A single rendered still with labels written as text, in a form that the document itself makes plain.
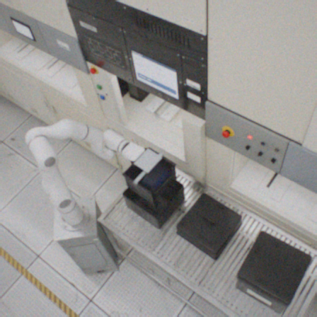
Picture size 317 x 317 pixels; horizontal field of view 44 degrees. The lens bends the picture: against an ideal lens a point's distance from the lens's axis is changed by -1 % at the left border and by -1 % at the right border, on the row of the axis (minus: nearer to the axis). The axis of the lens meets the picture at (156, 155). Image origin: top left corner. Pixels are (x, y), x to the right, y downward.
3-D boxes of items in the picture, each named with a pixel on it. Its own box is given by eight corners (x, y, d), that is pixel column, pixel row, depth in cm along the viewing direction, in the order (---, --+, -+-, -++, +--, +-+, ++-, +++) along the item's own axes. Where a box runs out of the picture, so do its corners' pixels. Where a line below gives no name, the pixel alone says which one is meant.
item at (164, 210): (153, 176, 263) (150, 163, 249) (186, 197, 252) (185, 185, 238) (126, 206, 253) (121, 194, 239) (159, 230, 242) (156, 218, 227)
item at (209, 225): (175, 233, 239) (173, 224, 229) (203, 197, 251) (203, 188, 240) (215, 260, 227) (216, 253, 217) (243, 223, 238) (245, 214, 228)
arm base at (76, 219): (60, 233, 247) (50, 221, 232) (60, 206, 258) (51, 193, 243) (89, 228, 247) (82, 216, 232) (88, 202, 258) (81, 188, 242)
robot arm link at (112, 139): (114, 153, 216) (122, 138, 215) (97, 141, 222) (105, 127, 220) (122, 154, 224) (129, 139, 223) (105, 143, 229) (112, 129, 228)
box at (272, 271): (233, 287, 218) (236, 274, 197) (256, 245, 230) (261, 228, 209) (281, 316, 207) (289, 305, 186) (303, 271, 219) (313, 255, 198)
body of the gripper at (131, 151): (131, 145, 224) (147, 154, 219) (120, 157, 220) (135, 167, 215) (130, 137, 217) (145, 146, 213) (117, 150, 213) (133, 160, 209)
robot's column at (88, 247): (84, 277, 308) (53, 241, 245) (83, 243, 323) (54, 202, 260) (119, 271, 307) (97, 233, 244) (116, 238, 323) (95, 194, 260)
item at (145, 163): (152, 165, 245) (147, 136, 219) (178, 182, 237) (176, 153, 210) (127, 193, 236) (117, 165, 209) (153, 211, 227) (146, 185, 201)
